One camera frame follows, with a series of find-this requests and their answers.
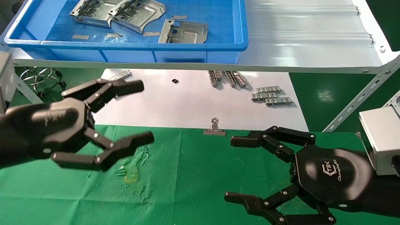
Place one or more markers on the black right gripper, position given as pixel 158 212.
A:
pixel 331 178

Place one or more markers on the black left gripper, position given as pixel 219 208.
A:
pixel 47 125

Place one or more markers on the stamped sheet metal part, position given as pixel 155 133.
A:
pixel 140 17
pixel 93 12
pixel 187 32

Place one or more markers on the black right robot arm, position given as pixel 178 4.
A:
pixel 387 193

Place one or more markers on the silver binder clip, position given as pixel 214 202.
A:
pixel 214 132

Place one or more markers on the grey tape strip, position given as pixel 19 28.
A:
pixel 179 17
pixel 151 33
pixel 113 35
pixel 80 37

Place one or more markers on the green table cloth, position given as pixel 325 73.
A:
pixel 187 181

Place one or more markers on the blue plastic bin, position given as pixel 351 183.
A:
pixel 203 28

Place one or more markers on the small metal rail part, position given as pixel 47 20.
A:
pixel 264 96
pixel 122 75
pixel 219 75
pixel 278 101
pixel 231 78
pixel 213 78
pixel 268 90
pixel 240 79

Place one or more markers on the grey perforated shelf post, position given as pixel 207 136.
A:
pixel 29 90
pixel 394 100
pixel 359 97

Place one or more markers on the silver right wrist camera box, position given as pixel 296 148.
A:
pixel 381 140

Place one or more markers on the grey metal shelf frame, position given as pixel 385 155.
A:
pixel 312 31

